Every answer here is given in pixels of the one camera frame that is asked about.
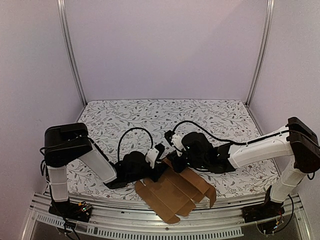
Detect brown cardboard box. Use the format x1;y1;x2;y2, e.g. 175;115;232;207
135;158;217;224

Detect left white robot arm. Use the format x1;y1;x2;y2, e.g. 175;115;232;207
40;122;168;217

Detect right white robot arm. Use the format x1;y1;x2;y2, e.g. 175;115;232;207
164;117;320;218

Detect floral patterned table mat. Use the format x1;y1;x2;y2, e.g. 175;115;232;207
67;99;279;201

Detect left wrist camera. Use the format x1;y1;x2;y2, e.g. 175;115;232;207
145;143;165;169

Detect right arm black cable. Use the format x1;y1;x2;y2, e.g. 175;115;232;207
172;120;293;147

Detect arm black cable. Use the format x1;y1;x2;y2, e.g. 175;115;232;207
172;120;293;147
116;127;154;166

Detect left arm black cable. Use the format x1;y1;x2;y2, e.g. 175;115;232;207
116;127;154;166

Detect aluminium front rail frame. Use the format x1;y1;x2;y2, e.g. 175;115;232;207
20;191;315;240

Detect right aluminium corner post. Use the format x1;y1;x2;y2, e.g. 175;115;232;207
245;0;275;106

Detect aluminium corner post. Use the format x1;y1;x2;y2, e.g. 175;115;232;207
245;0;275;106
57;0;88;107

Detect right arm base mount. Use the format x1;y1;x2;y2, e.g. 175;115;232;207
241;186;295;236

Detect left aluminium corner post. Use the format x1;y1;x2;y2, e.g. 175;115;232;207
57;0;88;107

